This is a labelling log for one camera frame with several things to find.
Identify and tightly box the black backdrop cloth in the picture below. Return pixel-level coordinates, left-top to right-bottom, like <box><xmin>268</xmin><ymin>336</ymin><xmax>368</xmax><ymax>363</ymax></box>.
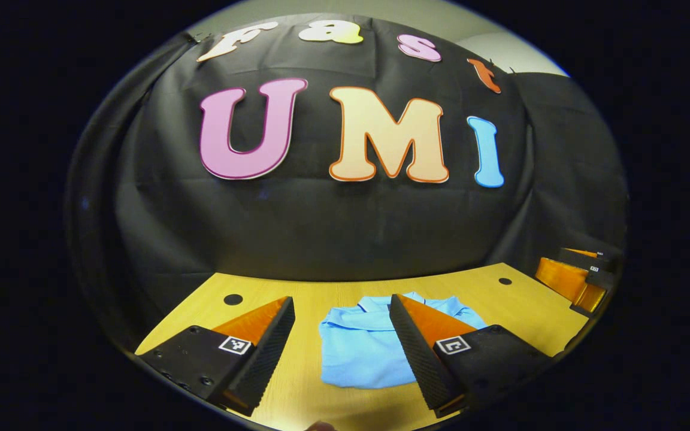
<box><xmin>65</xmin><ymin>13</ymin><xmax>628</xmax><ymax>354</ymax></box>

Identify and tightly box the light blue polo T-shirt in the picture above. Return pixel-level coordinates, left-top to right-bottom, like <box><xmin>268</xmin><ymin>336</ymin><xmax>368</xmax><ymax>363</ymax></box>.
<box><xmin>319</xmin><ymin>292</ymin><xmax>488</xmax><ymax>390</ymax></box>

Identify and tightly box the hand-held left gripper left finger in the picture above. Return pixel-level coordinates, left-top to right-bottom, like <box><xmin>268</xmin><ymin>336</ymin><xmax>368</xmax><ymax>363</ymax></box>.
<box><xmin>135</xmin><ymin>296</ymin><xmax>296</xmax><ymax>418</ymax></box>

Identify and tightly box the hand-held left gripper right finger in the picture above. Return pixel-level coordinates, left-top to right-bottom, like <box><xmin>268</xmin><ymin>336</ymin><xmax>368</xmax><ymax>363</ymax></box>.
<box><xmin>388</xmin><ymin>293</ymin><xmax>555</xmax><ymax>420</ymax></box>

